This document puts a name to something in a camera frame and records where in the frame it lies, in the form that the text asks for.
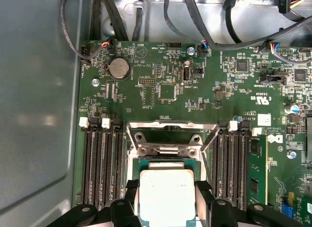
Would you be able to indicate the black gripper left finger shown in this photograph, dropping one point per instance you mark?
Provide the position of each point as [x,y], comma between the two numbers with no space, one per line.
[122,214]

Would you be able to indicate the RAM slot white clips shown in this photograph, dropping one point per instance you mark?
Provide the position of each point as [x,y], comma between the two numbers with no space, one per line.
[87,163]
[229,168]
[109,163]

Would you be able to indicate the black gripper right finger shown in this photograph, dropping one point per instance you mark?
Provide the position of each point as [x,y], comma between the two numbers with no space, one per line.
[221,214]

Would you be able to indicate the metal socket cover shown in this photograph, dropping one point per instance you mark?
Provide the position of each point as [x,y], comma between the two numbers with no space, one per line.
[143,124]

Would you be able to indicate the green motherboard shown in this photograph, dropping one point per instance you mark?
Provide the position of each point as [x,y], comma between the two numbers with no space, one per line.
[195,109]

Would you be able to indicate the coin cell battery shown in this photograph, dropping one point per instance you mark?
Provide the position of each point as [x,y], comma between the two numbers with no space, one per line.
[118,68]

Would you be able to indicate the silver green CPU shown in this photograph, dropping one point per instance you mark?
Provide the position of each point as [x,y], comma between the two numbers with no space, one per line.
[168,197]

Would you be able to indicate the green RAM stick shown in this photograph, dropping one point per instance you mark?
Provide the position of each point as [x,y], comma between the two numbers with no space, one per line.
[258,163]

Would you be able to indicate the black PC case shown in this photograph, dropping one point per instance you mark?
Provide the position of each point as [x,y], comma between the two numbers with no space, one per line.
[36,90]

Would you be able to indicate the silver internal USB port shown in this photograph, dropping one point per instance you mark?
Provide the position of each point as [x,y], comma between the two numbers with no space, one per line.
[186,74]

